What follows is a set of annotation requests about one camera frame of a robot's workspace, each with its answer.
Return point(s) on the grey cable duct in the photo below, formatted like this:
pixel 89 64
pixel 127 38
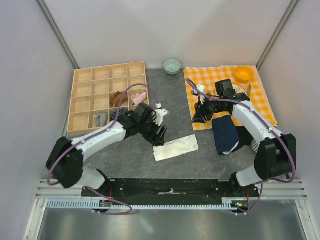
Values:
pixel 100 204

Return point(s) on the gold knife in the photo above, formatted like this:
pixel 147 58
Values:
pixel 249 89

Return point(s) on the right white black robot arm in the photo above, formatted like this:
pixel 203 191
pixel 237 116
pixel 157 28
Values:
pixel 277 152

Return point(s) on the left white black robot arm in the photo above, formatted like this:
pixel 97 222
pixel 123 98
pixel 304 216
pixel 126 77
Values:
pixel 66 161

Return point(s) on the white cloth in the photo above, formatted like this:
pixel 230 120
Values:
pixel 176 148

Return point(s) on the wooden compartment tray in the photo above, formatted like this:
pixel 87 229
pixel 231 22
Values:
pixel 93 87

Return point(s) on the black cloth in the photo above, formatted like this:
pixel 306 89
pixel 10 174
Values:
pixel 245 138

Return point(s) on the navy blue underwear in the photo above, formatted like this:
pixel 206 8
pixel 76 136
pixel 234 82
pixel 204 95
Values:
pixel 225 135

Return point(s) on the beige decorated plate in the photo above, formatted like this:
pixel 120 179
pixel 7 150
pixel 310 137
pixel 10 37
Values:
pixel 239 89

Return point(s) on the brown underwear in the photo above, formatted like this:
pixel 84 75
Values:
pixel 116 97

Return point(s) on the orange checkered tablecloth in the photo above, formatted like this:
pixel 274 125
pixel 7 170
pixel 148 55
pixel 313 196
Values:
pixel 208 76

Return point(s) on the left aluminium corner post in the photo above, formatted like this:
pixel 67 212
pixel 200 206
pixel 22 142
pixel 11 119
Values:
pixel 57 32

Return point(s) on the aluminium frame rail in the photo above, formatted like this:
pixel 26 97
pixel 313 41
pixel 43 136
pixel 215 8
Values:
pixel 272 190

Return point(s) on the pink rolled cloth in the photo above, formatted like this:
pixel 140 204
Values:
pixel 139 98

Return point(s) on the aluminium corner post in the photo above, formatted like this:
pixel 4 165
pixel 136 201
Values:
pixel 57 32
pixel 277 32

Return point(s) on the striped dark rolled cloth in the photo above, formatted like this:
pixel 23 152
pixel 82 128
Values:
pixel 113 114

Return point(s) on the right aluminium corner post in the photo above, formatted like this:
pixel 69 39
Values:
pixel 277 32

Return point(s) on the teal ceramic bowl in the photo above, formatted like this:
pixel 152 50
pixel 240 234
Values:
pixel 172 66

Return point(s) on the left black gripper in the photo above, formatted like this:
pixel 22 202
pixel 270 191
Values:
pixel 156 140

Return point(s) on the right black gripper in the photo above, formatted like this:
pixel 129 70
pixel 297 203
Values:
pixel 200 113

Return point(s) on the orange bowl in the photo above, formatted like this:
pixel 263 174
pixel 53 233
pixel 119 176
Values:
pixel 244 74

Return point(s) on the grey ribbed cup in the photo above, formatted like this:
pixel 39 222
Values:
pixel 254 146

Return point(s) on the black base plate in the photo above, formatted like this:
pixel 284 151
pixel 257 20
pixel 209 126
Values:
pixel 160 192

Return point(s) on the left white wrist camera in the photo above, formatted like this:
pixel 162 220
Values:
pixel 158 116

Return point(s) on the light grey rolled cloth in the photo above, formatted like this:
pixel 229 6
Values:
pixel 101 119

